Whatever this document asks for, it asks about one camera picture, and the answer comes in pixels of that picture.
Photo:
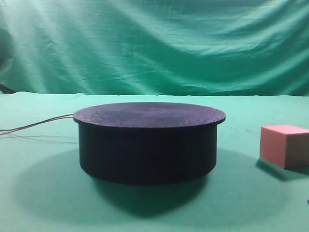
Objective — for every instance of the pink cube block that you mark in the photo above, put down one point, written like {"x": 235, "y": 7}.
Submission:
{"x": 285, "y": 146}

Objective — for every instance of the black round turntable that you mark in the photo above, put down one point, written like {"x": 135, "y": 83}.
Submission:
{"x": 148, "y": 143}

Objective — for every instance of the green backdrop cloth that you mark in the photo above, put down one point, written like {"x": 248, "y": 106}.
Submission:
{"x": 155, "y": 47}

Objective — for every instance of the green table cloth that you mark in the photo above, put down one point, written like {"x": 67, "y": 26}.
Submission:
{"x": 43, "y": 189}

